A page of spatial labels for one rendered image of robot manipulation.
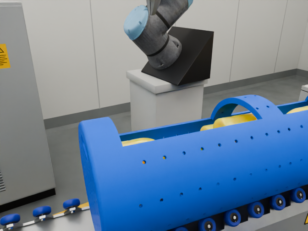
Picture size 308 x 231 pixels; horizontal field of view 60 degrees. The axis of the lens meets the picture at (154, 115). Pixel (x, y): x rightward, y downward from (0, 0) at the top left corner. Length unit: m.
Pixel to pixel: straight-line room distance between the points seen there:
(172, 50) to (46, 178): 1.43
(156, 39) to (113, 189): 0.90
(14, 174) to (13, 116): 0.45
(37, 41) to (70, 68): 0.45
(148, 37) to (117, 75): 2.27
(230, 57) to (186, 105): 3.26
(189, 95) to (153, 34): 0.36
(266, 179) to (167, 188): 0.25
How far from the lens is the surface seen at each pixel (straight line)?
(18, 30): 1.87
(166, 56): 1.33
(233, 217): 0.75
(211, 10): 4.18
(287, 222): 0.89
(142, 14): 1.25
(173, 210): 0.56
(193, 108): 1.43
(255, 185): 0.66
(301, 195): 0.89
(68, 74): 3.30
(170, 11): 1.28
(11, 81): 1.92
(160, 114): 1.32
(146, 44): 1.28
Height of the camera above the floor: 1.48
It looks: 24 degrees down
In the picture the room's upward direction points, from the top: straight up
